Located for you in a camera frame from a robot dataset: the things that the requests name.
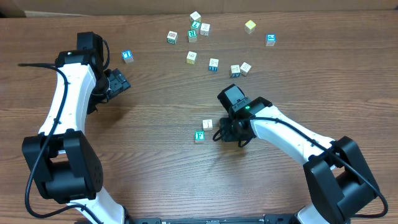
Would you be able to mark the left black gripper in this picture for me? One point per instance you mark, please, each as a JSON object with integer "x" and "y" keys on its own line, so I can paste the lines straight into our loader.
{"x": 119, "y": 83}

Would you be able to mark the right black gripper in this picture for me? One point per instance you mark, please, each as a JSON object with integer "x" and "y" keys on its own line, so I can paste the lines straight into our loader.
{"x": 230, "y": 132}

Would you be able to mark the plain wooden picture block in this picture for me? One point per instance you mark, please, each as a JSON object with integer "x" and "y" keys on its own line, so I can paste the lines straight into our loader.
{"x": 207, "y": 124}

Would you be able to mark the green F letter block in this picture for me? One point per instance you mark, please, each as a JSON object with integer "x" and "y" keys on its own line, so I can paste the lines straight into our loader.
{"x": 199, "y": 136}

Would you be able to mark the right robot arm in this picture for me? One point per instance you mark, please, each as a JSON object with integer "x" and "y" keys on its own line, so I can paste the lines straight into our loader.
{"x": 338, "y": 177}

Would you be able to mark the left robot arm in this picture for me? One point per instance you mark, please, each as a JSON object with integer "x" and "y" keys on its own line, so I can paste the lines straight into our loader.
{"x": 65, "y": 172}

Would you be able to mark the blue top letter block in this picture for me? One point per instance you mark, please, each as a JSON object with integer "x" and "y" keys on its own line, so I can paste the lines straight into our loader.
{"x": 127, "y": 56}

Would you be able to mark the blue bottom wooden block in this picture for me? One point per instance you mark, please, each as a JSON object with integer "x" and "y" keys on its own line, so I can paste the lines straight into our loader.
{"x": 235, "y": 71}

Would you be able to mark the plain tilted wooden block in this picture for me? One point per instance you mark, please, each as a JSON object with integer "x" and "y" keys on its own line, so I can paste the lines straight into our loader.
{"x": 245, "y": 68}

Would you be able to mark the blue side wooden block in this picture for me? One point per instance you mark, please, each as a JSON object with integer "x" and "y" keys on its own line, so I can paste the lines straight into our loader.
{"x": 213, "y": 64}

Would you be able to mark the green side B block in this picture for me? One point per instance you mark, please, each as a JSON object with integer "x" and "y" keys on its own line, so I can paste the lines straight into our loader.
{"x": 172, "y": 37}

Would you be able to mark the yellow side wooden block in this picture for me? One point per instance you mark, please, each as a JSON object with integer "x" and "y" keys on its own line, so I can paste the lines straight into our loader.
{"x": 191, "y": 57}

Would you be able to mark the green R letter block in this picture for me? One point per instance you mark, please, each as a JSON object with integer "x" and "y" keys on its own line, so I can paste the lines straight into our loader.
{"x": 192, "y": 36}

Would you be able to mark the blue P letter block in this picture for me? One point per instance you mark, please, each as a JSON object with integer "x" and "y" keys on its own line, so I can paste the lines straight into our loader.
{"x": 270, "y": 40}

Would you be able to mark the green L letter block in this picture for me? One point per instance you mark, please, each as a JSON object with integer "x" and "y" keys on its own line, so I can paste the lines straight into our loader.
{"x": 195, "y": 26}

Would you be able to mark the yellow top block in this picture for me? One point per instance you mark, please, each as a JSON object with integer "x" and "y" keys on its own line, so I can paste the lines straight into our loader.
{"x": 249, "y": 27}

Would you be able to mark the top plain wooden block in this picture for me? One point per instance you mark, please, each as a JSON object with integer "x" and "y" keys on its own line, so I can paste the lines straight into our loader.
{"x": 195, "y": 16}

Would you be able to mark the wooden X block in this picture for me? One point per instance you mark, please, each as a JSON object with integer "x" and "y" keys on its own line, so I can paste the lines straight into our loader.
{"x": 205, "y": 29}

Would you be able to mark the cardboard strip at back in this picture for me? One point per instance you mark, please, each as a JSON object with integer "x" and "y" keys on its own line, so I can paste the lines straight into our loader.
{"x": 22, "y": 8}

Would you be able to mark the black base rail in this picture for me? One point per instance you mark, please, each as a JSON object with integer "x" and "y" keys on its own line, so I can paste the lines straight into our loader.
{"x": 211, "y": 221}

